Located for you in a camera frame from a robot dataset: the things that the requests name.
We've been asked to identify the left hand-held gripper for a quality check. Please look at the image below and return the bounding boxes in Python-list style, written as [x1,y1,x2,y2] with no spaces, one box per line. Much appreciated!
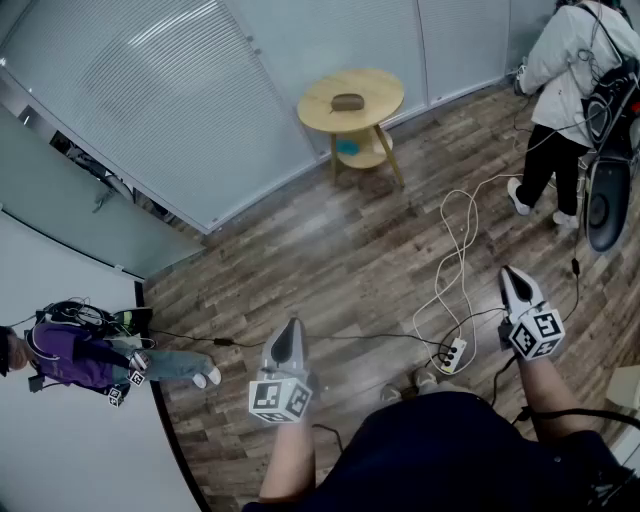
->
[248,318,321,425]

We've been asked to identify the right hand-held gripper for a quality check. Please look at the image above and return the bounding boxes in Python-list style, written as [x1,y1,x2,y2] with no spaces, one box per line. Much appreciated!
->
[498,265,566,361]

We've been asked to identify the small brown pouch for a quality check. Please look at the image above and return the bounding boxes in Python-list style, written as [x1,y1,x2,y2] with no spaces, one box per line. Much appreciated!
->
[329,93,365,114]

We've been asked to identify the person's left forearm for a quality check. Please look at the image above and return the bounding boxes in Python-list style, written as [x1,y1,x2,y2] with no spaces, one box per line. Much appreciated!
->
[258,414,318,504]

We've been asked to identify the person's right forearm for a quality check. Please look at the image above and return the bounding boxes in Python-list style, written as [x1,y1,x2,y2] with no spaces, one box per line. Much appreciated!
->
[517,352,597,442]

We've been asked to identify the person's grey trousers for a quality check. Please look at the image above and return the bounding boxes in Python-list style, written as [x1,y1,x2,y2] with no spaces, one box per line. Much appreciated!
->
[424,381,477,399]

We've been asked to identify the person's right shoe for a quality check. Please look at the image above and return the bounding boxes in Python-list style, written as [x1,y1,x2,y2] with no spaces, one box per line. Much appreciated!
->
[413,368,440,396]

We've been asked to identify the large black oval panel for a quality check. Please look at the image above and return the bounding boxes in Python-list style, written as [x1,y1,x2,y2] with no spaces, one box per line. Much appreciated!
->
[582,154,634,254]

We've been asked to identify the black oval panel green mark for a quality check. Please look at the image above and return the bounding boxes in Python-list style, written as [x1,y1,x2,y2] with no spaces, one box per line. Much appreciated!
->
[113,306,154,337]

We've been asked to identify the person's dark navy shirt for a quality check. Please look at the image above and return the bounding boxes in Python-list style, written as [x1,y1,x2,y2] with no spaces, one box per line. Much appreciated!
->
[242,392,640,512]

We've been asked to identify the round wooden side table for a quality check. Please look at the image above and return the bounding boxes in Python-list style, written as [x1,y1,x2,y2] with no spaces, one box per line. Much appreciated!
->
[297,68,406,189]

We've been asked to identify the black floor cable with adapter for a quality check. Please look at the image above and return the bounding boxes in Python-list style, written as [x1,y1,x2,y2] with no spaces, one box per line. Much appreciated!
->
[148,327,454,352]
[559,227,584,326]

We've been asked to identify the white power strip with cable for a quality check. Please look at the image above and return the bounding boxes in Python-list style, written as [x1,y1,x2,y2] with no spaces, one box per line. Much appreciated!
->
[412,172,526,351]

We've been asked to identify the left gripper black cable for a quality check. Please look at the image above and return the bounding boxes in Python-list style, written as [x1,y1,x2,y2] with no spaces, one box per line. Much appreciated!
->
[312,423,347,454]

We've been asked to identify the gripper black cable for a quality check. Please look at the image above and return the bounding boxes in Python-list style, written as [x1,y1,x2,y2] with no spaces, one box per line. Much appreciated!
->
[312,423,347,454]
[491,352,640,427]

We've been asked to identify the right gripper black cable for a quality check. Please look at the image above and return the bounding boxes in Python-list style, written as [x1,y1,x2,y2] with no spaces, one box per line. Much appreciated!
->
[491,352,640,427]

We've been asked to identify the black printed shoulder strap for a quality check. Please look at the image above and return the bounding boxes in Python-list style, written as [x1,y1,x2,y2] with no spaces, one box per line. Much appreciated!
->
[589,464,640,512]

